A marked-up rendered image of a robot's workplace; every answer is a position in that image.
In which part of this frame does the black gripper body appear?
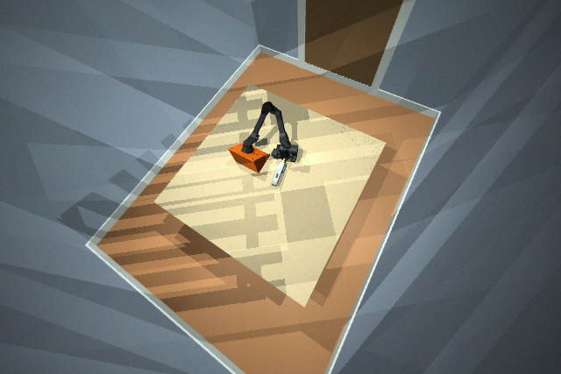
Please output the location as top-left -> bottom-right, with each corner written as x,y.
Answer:
271,148 -> 297,162

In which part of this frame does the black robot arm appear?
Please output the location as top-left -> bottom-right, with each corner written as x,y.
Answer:
240,102 -> 298,155

